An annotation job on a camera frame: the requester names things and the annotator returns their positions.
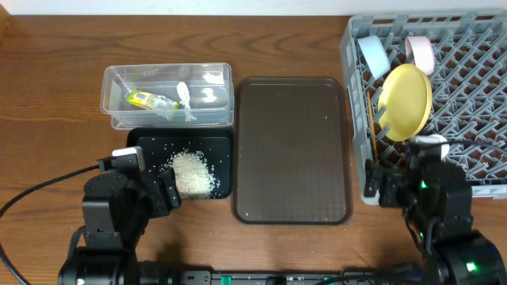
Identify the pile of rice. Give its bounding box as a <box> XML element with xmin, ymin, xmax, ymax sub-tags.
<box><xmin>155</xmin><ymin>149</ymin><xmax>221</xmax><ymax>200</ymax></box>

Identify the yellow plate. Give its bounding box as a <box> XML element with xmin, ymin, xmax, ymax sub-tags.
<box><xmin>377</xmin><ymin>63</ymin><xmax>433</xmax><ymax>142</ymax></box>

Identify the light blue bowl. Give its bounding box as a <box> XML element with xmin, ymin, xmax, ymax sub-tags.
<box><xmin>357</xmin><ymin>36</ymin><xmax>391</xmax><ymax>80</ymax></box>

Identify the clear plastic waste bin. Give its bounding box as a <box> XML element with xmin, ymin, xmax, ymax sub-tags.
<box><xmin>101</xmin><ymin>63</ymin><xmax>234</xmax><ymax>130</ymax></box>

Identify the dark brown serving tray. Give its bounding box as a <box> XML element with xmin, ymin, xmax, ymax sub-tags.
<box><xmin>233</xmin><ymin>78</ymin><xmax>353</xmax><ymax>226</ymax></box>

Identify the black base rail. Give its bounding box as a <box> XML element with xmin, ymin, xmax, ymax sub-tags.
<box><xmin>138</xmin><ymin>261</ymin><xmax>431</xmax><ymax>285</ymax></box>

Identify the wooden chopstick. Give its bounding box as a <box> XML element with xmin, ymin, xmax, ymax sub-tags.
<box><xmin>366</xmin><ymin>89</ymin><xmax>379</xmax><ymax>165</ymax></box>

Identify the white wrapper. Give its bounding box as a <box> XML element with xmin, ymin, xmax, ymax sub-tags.
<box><xmin>177</xmin><ymin>82</ymin><xmax>196</xmax><ymax>122</ymax></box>

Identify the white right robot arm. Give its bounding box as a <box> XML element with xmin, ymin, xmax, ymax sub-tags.
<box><xmin>364</xmin><ymin>142</ymin><xmax>506</xmax><ymax>284</ymax></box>

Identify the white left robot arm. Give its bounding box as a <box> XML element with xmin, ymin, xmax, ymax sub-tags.
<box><xmin>57</xmin><ymin>168</ymin><xmax>181</xmax><ymax>285</ymax></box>

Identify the black waste tray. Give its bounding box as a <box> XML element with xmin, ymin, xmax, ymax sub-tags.
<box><xmin>127</xmin><ymin>127</ymin><xmax>234</xmax><ymax>199</ymax></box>

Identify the yellow green drink bottle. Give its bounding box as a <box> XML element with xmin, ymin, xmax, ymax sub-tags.
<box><xmin>126</xmin><ymin>89</ymin><xmax>179</xmax><ymax>118</ymax></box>

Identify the pale green cup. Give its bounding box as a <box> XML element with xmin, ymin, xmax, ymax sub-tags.
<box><xmin>409</xmin><ymin>134</ymin><xmax>450</xmax><ymax>160</ymax></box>

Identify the pink rice bowl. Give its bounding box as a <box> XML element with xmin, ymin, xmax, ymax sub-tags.
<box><xmin>405</xmin><ymin>36</ymin><xmax>436</xmax><ymax>76</ymax></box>

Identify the grey plastic dishwasher rack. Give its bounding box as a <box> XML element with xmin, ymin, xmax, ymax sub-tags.
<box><xmin>340</xmin><ymin>11</ymin><xmax>506</xmax><ymax>205</ymax></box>

